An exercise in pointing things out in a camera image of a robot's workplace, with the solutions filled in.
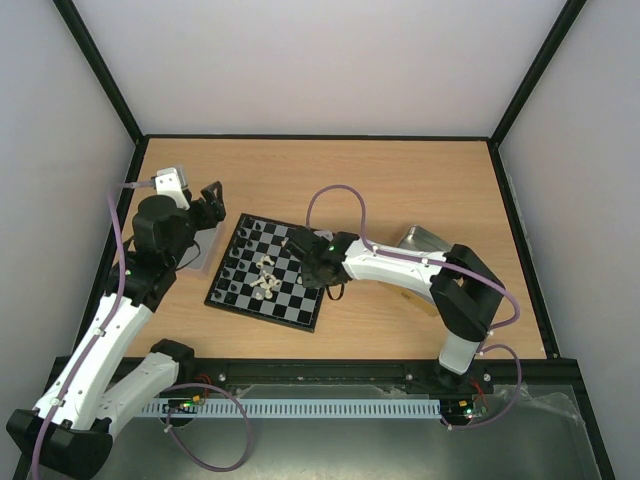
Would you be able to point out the black enclosure frame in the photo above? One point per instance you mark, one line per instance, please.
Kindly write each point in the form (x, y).
(558, 32)

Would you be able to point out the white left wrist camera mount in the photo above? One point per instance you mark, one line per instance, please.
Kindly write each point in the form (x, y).
(172, 182)

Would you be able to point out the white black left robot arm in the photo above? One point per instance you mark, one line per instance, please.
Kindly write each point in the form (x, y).
(72, 427)

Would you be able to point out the silver metal tray left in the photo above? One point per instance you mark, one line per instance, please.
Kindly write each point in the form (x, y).
(198, 259)

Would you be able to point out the light blue cable duct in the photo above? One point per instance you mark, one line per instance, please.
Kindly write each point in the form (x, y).
(300, 409)

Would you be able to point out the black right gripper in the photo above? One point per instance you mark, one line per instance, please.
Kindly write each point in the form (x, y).
(301, 240)

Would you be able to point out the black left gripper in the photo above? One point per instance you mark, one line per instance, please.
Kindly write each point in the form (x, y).
(213, 211)

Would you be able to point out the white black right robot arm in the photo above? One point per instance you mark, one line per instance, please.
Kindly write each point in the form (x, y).
(465, 293)

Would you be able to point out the black white chess board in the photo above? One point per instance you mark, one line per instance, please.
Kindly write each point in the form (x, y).
(258, 278)

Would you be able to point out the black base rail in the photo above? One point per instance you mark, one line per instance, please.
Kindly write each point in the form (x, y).
(412, 376)

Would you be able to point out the white bishop lying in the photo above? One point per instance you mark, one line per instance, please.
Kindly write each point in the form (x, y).
(268, 276)

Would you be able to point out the white king lying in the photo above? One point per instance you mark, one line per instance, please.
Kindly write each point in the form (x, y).
(265, 260)

